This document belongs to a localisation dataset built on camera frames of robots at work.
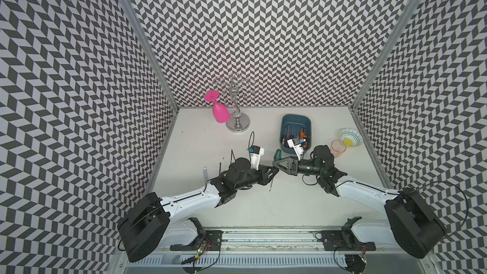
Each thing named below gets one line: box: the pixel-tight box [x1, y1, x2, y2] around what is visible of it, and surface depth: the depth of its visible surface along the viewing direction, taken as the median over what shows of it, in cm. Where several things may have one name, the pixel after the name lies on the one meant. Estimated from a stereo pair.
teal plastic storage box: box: [279, 114, 312, 155], surface depth 107 cm
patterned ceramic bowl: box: [338, 128, 364, 148], surface depth 104 cm
